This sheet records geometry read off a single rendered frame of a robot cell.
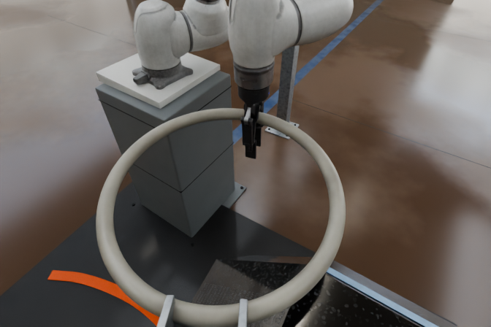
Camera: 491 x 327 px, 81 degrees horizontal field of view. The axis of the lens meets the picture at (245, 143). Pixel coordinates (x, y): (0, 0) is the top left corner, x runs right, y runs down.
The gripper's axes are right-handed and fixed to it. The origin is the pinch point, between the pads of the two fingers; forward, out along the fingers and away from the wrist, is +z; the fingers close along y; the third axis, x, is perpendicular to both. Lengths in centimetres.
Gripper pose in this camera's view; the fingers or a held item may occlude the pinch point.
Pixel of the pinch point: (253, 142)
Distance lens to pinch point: 81.1
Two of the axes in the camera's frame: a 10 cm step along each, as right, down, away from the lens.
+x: 9.5, 2.0, -2.2
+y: -3.0, 6.8, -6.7
